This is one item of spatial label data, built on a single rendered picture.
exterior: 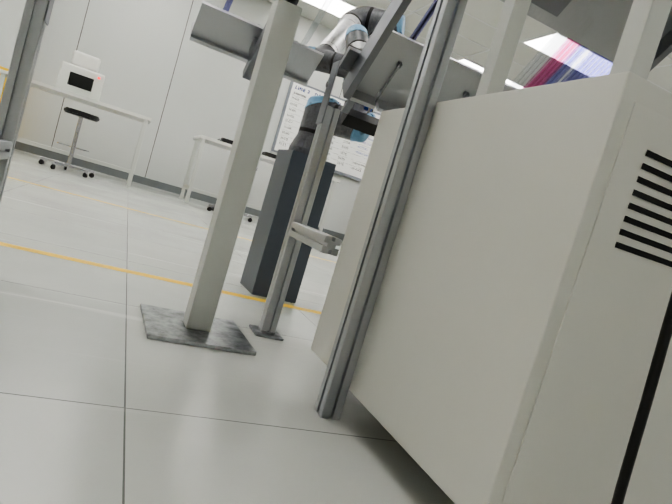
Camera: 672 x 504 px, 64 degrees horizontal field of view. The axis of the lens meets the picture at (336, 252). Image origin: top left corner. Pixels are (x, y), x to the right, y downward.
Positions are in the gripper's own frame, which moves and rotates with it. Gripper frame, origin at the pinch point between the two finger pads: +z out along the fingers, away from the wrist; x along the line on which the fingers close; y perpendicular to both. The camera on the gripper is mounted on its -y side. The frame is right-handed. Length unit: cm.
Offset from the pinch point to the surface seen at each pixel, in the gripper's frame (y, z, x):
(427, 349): -21, 93, 10
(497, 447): -31, 111, 10
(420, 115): -32, 52, 12
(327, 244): 5, 56, 13
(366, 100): -3.5, 8.9, 3.3
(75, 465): -8, 110, 54
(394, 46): -19.3, 5.9, 3.7
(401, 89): -8.9, 5.9, -5.0
